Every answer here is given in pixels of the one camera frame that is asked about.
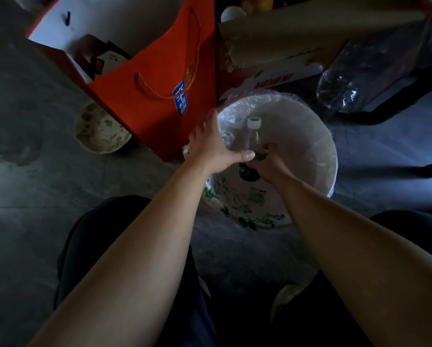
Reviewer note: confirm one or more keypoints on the white box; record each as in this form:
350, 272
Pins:
109, 63

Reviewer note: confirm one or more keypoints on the white basin with green pattern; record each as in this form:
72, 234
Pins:
302, 148

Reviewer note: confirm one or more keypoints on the person's left hand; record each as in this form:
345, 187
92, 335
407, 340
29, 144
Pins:
208, 151

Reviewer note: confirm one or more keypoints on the white round object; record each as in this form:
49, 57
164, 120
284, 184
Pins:
232, 13

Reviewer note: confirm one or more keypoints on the small patterned bowl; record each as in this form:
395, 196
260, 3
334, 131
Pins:
100, 131

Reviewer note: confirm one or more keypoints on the person's left forearm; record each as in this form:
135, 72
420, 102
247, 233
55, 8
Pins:
147, 256

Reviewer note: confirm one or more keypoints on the person's left thumb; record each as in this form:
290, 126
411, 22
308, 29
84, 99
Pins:
243, 156

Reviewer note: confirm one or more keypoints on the person's white shoe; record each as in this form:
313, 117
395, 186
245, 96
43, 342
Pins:
284, 298

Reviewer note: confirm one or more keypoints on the person's right forearm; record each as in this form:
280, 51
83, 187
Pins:
353, 256

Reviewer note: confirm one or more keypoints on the clear bottle with white cap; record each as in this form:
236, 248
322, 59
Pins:
254, 135

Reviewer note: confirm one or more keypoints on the cardboard box with red print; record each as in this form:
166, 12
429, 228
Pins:
273, 77

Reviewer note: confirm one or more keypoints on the red paper gift bag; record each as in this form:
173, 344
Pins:
158, 86

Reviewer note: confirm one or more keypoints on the dark blue clip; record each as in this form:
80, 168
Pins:
68, 18

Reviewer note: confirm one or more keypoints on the orange object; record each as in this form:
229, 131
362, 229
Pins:
259, 3

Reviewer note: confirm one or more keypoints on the person's dark trousers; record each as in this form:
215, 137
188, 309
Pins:
85, 249

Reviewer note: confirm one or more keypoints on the clear plastic film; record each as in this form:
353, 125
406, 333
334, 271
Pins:
234, 115

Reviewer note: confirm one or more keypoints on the clear crumpled plastic bag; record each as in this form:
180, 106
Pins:
368, 64

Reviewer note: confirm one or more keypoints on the person's right hand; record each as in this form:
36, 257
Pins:
273, 168

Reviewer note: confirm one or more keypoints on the person's right fingers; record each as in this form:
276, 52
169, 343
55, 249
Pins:
264, 160

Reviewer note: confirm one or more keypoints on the beige paper roll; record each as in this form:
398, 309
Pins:
302, 28

